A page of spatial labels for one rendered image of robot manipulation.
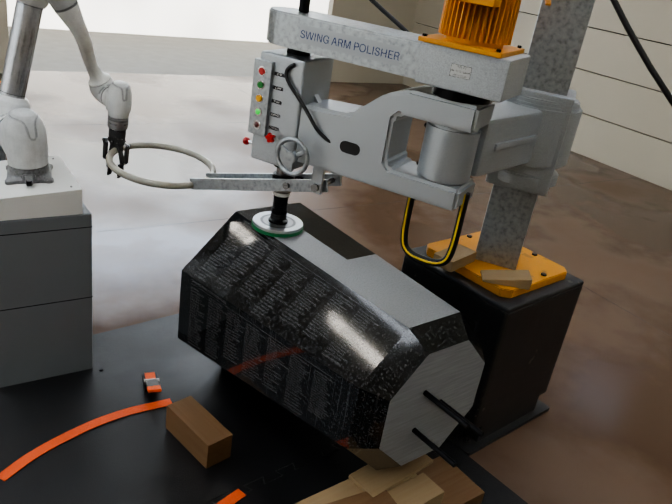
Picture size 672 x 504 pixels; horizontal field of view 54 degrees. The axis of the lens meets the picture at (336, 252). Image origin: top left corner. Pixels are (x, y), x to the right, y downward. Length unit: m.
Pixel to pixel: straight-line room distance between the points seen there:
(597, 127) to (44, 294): 7.25
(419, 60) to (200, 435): 1.65
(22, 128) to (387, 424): 1.80
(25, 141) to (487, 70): 1.79
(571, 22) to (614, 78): 6.17
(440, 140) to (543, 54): 0.70
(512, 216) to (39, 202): 1.96
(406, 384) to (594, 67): 7.21
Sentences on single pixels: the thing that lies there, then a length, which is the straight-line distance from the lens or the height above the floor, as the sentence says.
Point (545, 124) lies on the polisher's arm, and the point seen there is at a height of 1.45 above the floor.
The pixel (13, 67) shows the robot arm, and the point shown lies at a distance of 3.10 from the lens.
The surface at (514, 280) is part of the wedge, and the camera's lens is 2.89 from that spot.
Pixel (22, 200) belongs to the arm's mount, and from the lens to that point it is 2.89.
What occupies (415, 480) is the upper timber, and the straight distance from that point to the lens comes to 2.68.
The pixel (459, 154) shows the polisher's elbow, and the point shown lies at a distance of 2.33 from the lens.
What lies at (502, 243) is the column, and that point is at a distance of 3.02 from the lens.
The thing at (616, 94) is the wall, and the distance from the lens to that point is 8.88.
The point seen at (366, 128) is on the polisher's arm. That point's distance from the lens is 2.42.
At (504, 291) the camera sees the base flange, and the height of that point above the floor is 0.77.
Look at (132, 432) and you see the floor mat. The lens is 3.00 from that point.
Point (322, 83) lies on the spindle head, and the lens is 2.64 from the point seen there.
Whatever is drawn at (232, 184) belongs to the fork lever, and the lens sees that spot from 2.85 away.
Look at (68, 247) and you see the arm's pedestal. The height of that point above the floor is 0.66.
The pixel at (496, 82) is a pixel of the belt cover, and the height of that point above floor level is 1.65.
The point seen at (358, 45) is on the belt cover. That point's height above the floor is 1.66.
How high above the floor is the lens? 1.97
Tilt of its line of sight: 25 degrees down
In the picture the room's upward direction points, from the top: 9 degrees clockwise
